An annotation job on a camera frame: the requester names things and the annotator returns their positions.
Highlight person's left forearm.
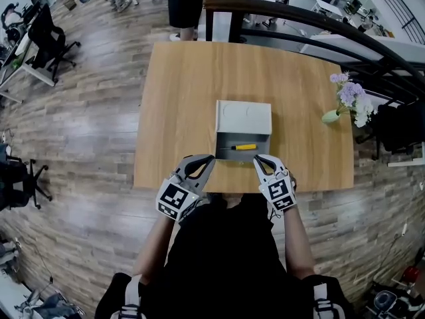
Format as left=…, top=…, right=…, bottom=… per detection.
left=132, top=213, right=177, bottom=286

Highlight black office chair with headrest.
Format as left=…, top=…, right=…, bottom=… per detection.
left=0, top=2, right=26, bottom=45

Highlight purple and white flowers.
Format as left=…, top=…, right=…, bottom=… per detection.
left=329, top=71, right=375, bottom=128

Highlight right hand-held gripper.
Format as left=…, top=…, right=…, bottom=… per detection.
left=253, top=154, right=298, bottom=213

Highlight black armchair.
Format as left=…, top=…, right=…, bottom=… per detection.
left=355, top=100, right=425, bottom=161

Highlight person's right forearm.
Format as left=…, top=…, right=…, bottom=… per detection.
left=280, top=206, right=317, bottom=280

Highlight green vase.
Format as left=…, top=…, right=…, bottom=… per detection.
left=321, top=109, right=339, bottom=125

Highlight black swivel chair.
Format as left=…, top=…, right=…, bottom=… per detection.
left=0, top=143, right=53, bottom=211

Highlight white harness strap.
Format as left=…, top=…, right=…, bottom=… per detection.
left=117, top=274, right=147, bottom=319
left=311, top=282, right=342, bottom=319

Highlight person's black shirt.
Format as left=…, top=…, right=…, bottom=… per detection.
left=94, top=193, right=350, bottom=319

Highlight yellow screwdriver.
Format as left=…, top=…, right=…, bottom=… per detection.
left=220, top=143, right=258, bottom=152

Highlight black curved railing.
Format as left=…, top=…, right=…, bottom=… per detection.
left=203, top=0, right=425, bottom=104

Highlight white office desk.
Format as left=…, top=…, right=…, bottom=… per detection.
left=0, top=33, right=56, bottom=104

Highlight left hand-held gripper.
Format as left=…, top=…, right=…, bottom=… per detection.
left=155, top=154, right=217, bottom=224

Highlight white table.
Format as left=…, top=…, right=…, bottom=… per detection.
left=311, top=0, right=345, bottom=19

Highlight grey box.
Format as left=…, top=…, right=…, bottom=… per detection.
left=214, top=99, right=274, bottom=164

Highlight black mesh office chair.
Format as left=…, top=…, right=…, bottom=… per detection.
left=27, top=3, right=82, bottom=83

